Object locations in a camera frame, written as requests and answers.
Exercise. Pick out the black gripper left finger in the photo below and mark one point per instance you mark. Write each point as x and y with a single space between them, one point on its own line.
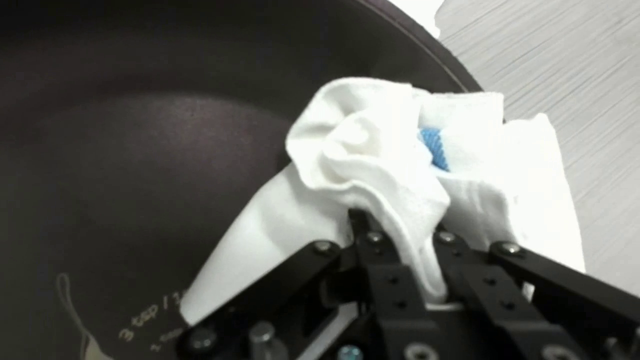
382 273

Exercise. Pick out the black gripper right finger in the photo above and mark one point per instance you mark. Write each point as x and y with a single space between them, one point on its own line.
466 280

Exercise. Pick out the blue-striped dish cloth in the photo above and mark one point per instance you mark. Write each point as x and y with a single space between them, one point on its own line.
360 132

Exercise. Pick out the dark non-stick frying pan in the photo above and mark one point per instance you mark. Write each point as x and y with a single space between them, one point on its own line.
133 166

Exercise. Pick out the folded white dish cloth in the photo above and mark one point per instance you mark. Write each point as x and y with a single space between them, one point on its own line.
417 13

